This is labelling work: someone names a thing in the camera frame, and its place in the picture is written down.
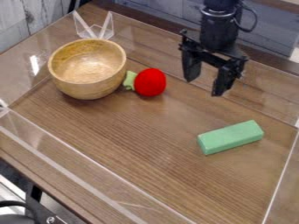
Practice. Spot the light wooden bowl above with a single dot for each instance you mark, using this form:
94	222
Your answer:
88	68

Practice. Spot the red knitted strawberry toy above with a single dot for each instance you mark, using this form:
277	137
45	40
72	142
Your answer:
148	83

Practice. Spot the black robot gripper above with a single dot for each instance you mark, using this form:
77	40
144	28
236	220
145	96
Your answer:
212	46

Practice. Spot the black table frame bracket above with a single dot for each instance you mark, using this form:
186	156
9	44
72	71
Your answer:
42	214

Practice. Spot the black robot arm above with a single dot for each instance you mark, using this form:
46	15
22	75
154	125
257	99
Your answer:
248	20

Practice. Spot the green rectangular block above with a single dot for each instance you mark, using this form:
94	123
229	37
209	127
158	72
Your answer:
229	137

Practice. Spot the clear acrylic corner bracket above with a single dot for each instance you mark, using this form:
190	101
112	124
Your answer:
93	31

